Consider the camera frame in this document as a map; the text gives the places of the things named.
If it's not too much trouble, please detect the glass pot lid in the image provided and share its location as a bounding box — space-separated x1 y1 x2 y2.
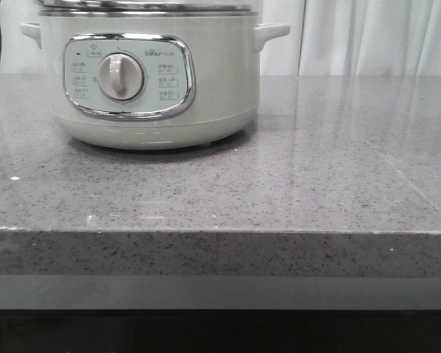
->
37 0 252 12

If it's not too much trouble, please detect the white curtain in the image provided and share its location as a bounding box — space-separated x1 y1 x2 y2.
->
0 1 441 76

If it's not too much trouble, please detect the pale green electric cooking pot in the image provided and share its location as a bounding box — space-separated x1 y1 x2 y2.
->
19 10 292 151

